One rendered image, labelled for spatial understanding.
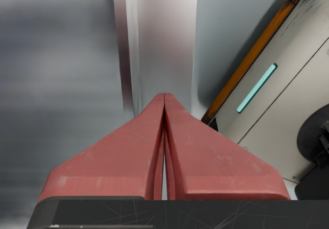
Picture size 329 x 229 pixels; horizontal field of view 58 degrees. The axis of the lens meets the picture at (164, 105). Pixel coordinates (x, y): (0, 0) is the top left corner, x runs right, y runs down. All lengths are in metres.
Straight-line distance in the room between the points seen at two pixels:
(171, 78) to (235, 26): 0.96
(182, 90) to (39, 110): 0.08
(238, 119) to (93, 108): 0.83
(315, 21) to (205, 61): 0.43
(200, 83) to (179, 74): 1.03
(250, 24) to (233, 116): 0.33
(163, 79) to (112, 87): 0.03
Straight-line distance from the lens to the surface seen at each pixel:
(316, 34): 0.88
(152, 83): 0.16
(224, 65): 1.16
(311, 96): 0.97
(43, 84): 0.17
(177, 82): 0.15
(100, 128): 0.17
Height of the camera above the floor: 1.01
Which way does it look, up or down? 55 degrees down
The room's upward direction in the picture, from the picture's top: 179 degrees counter-clockwise
